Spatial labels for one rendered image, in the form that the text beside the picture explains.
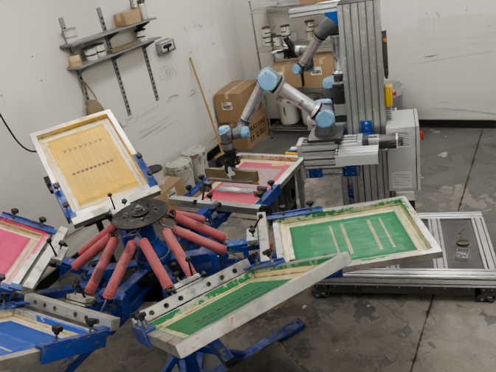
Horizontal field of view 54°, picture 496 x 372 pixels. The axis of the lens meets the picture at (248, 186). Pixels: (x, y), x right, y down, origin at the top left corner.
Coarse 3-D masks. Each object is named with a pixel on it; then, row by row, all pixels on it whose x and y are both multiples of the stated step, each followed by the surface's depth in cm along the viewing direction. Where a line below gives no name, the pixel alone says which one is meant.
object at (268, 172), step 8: (264, 168) 360; (272, 168) 358; (280, 168) 355; (264, 176) 348; (272, 176) 345; (248, 184) 341; (264, 184) 337; (232, 200) 323; (240, 200) 322; (248, 200) 320; (256, 200) 317
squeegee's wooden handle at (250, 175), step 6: (204, 168) 332; (210, 168) 330; (216, 168) 328; (222, 168) 326; (210, 174) 332; (216, 174) 329; (222, 174) 326; (240, 174) 319; (246, 174) 317; (252, 174) 314; (252, 180) 316; (258, 180) 316
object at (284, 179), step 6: (240, 156) 383; (246, 156) 382; (252, 156) 379; (258, 156) 376; (264, 156) 373; (270, 156) 371; (276, 156) 368; (282, 156) 365; (288, 156) 363; (294, 156) 361; (300, 162) 351; (294, 168) 343; (288, 174) 336; (282, 180) 329; (288, 180) 335; (282, 186) 327; (198, 192) 337
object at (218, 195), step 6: (246, 162) 376; (252, 162) 374; (258, 162) 372; (240, 168) 368; (246, 168) 366; (252, 168) 364; (258, 168) 362; (228, 186) 344; (234, 186) 342; (240, 186) 341; (210, 192) 340; (216, 192) 339; (222, 192) 337; (228, 192) 336; (204, 198) 334; (216, 198) 331; (222, 198) 329; (228, 198) 327
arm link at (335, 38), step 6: (336, 30) 339; (330, 36) 346; (336, 36) 344; (336, 42) 347; (336, 48) 349; (336, 54) 351; (336, 60) 353; (336, 66) 355; (336, 72) 356; (342, 78) 356
